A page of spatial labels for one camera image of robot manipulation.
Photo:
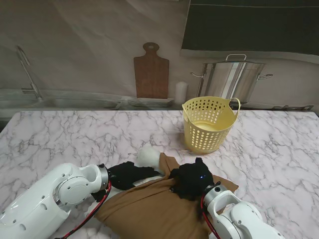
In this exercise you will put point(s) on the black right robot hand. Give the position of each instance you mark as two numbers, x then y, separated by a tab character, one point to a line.
192	179

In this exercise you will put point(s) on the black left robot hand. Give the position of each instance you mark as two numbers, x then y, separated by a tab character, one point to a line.
127	174

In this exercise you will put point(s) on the white pillow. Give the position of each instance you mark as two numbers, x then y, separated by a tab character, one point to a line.
148	156

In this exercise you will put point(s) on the brown pillowcase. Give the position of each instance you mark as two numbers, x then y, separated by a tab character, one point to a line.
149	209

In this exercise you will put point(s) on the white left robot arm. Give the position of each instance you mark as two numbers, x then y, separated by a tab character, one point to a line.
42	204

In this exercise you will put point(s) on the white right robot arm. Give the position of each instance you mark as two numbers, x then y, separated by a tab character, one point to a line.
239	219

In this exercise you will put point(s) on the yellow perforated laundry basket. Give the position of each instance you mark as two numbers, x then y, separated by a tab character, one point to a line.
224	122

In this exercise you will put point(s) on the stack of white plates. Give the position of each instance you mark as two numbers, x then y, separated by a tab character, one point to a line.
152	102

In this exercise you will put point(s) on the steel kitchen sink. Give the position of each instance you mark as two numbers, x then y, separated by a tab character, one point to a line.
79	102

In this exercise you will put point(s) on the white pillar candle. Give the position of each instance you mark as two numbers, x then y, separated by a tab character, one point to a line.
181	93

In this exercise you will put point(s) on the brown wooden cutting board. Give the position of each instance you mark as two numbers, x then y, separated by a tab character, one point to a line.
150	77

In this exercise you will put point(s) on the large steel stock pot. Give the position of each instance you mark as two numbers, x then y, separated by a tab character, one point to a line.
231	79

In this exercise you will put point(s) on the black stove grate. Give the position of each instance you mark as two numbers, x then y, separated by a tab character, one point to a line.
294	107

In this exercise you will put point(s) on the chrome kitchen faucet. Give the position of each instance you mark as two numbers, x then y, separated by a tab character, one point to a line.
27	72

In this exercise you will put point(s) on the dark range hood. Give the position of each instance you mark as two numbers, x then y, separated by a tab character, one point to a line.
249	27

